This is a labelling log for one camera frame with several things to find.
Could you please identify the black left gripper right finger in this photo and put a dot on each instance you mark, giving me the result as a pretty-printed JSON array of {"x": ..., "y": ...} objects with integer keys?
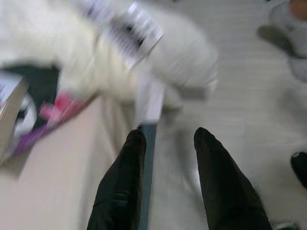
[{"x": 227, "y": 187}]

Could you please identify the cream bed mattress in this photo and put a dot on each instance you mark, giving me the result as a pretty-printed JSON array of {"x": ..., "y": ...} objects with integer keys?
[{"x": 48, "y": 191}]

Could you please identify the dark teal bed frame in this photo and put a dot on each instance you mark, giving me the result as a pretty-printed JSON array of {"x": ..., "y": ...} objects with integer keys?
[{"x": 147, "y": 179}]

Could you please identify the cream cartoon print blanket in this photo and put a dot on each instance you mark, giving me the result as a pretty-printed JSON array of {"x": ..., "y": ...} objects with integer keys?
[{"x": 72, "y": 48}]

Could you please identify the grey slipper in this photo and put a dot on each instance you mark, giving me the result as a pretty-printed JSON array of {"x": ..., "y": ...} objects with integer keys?
[{"x": 287, "y": 28}]

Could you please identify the white blue print book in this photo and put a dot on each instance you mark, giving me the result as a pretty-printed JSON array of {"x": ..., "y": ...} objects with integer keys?
[{"x": 9, "y": 115}]

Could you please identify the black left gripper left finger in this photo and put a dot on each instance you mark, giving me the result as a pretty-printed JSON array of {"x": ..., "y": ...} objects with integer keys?
[{"x": 120, "y": 187}]

